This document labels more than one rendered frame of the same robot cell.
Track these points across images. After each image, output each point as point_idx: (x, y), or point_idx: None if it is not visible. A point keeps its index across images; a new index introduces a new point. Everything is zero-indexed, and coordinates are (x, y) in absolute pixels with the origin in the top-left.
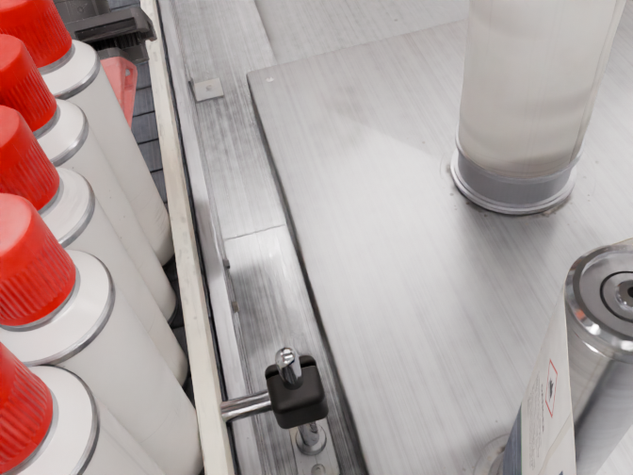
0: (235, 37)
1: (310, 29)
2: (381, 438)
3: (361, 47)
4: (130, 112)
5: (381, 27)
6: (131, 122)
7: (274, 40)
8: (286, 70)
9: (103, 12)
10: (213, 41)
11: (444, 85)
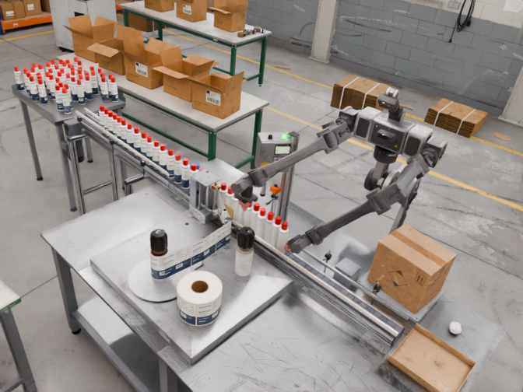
0: (313, 302)
1: (299, 309)
2: None
3: (278, 290)
4: (289, 250)
5: (285, 313)
6: (289, 250)
7: (303, 304)
8: (286, 282)
9: (293, 243)
10: (316, 300)
11: (259, 286)
